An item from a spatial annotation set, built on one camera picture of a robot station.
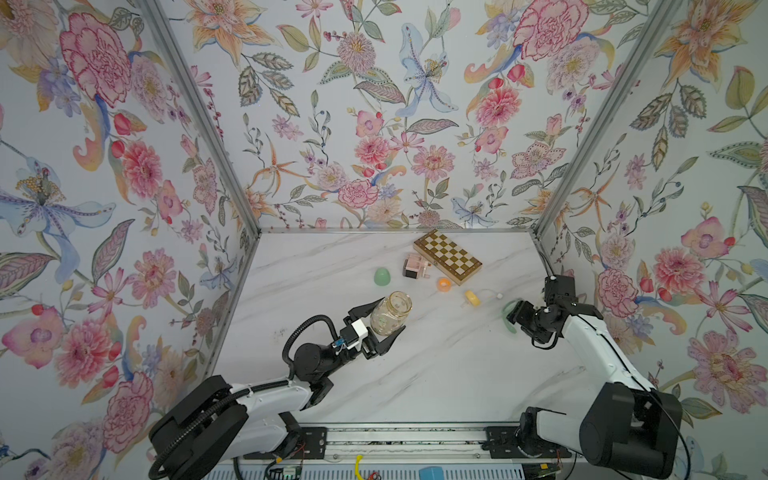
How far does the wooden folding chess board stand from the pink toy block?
0.05m

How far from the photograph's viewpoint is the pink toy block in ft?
3.47

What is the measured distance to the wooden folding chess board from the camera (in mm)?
1084
